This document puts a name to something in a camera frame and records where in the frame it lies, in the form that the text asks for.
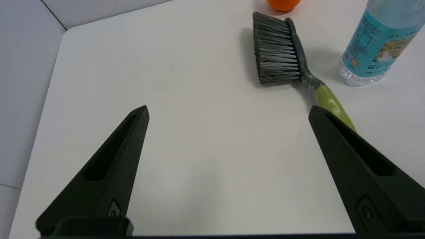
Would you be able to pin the orange fruit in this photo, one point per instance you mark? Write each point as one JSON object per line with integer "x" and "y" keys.
{"x": 284, "y": 5}

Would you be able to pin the clear water bottle blue cap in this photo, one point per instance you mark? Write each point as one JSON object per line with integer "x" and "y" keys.
{"x": 372, "y": 43}

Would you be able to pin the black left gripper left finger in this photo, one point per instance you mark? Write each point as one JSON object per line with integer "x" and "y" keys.
{"x": 109, "y": 166}

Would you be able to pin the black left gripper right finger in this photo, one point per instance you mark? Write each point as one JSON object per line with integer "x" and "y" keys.
{"x": 375, "y": 186}

